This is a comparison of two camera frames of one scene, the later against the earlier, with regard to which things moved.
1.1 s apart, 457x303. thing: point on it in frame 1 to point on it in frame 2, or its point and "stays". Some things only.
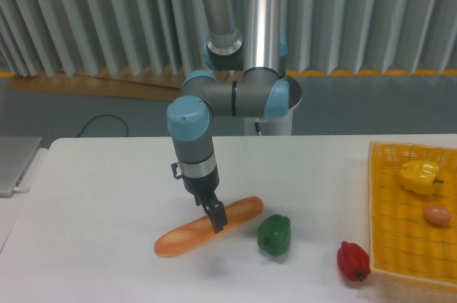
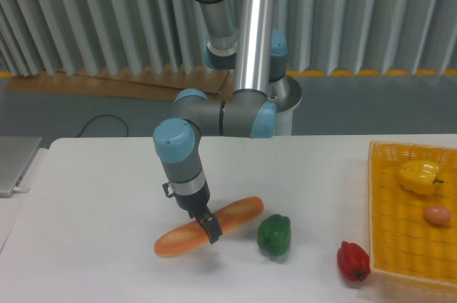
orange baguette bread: x=198 y=232 stays
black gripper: x=204 y=186 to x=197 y=202
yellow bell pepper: x=419 y=176 stays
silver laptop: x=16 y=153 stays
